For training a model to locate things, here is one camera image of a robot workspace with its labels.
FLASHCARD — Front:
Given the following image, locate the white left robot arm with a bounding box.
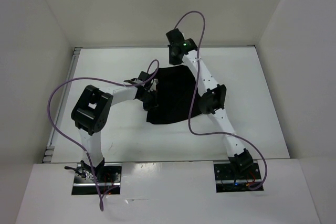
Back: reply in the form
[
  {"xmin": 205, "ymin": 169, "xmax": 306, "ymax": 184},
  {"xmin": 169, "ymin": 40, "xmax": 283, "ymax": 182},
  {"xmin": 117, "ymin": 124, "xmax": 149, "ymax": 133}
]
[{"xmin": 71, "ymin": 71, "xmax": 159, "ymax": 182}]

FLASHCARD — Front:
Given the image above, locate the purple cable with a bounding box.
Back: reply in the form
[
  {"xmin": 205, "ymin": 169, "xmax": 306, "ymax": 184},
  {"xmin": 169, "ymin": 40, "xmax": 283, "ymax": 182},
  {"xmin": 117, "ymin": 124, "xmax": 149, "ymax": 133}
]
[
  {"xmin": 48, "ymin": 59, "xmax": 160, "ymax": 212},
  {"xmin": 173, "ymin": 10, "xmax": 268, "ymax": 191}
]

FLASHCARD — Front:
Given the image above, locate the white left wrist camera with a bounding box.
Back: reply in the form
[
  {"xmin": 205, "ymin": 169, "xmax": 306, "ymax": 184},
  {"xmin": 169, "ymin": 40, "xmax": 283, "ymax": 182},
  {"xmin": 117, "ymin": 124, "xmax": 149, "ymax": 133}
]
[{"xmin": 149, "ymin": 79, "xmax": 159, "ymax": 91}]

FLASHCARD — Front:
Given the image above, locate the black skirt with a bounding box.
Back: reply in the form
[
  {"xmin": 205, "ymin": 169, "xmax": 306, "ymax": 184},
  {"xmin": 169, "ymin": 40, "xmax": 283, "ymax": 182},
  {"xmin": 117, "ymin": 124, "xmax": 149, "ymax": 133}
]
[{"xmin": 146, "ymin": 65, "xmax": 195, "ymax": 125}]

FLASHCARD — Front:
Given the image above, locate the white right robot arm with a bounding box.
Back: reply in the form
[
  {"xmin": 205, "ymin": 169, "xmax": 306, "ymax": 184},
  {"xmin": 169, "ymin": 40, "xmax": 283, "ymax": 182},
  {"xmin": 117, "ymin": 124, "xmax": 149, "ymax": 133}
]
[{"xmin": 166, "ymin": 28, "xmax": 253, "ymax": 179}]

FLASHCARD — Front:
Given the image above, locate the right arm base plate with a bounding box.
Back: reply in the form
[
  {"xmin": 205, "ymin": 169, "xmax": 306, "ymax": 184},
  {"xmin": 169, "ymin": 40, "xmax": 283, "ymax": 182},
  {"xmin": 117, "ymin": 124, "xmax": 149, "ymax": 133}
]
[{"xmin": 214, "ymin": 162, "xmax": 262, "ymax": 193}]

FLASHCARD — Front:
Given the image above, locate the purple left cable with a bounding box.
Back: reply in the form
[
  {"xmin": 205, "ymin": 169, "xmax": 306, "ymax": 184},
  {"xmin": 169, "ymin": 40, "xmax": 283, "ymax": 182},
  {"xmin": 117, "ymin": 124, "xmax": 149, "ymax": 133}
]
[{"xmin": 48, "ymin": 59, "xmax": 160, "ymax": 212}]

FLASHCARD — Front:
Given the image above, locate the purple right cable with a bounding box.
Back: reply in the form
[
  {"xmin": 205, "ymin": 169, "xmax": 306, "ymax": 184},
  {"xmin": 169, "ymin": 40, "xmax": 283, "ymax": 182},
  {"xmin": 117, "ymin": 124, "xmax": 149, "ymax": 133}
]
[{"xmin": 173, "ymin": 10, "xmax": 268, "ymax": 191}]

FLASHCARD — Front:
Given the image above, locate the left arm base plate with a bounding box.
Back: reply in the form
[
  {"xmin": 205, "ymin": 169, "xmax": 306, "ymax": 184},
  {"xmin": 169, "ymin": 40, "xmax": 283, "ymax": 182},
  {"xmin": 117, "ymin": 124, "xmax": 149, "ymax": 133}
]
[{"xmin": 71, "ymin": 163, "xmax": 122, "ymax": 196}]

